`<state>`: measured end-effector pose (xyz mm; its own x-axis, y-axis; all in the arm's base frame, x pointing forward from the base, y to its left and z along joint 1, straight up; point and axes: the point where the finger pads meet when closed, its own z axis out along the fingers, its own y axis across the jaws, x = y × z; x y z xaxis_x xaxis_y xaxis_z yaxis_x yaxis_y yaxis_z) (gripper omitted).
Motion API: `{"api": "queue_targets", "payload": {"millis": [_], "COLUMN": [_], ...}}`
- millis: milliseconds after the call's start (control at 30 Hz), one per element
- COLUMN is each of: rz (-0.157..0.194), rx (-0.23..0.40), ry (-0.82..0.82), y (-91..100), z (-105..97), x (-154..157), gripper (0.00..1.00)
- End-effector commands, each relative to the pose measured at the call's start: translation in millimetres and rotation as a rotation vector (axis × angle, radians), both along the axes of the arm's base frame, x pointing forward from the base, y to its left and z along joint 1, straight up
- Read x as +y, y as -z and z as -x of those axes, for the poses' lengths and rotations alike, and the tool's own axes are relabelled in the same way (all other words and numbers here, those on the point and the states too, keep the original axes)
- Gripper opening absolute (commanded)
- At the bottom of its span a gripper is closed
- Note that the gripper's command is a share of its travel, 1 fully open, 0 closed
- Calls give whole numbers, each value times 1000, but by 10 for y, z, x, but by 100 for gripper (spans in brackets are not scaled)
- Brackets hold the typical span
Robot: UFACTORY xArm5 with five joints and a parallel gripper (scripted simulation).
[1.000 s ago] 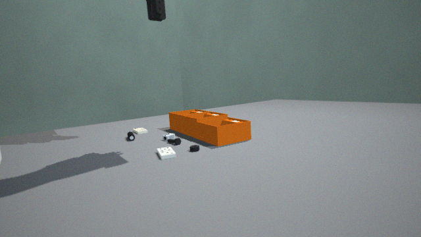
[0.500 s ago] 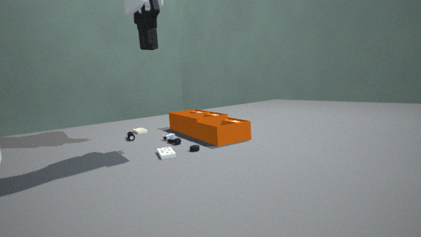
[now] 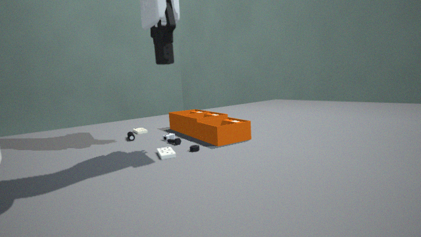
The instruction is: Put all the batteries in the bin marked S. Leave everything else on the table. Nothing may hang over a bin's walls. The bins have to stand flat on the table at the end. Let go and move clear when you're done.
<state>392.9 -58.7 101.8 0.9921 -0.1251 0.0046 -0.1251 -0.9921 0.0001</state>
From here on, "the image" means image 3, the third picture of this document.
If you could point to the black aa battery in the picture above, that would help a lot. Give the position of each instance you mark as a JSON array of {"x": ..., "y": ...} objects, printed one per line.
[{"x": 131, "y": 136}]

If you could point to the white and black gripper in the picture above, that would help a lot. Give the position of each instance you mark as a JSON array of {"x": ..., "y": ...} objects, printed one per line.
[{"x": 155, "y": 13}]

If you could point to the dark grey hex nut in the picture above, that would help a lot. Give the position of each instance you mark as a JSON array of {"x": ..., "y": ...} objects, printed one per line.
[{"x": 194, "y": 148}]

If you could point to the orange three-compartment bin rack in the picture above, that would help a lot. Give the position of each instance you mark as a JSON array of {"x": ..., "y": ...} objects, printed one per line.
[{"x": 214, "y": 128}]

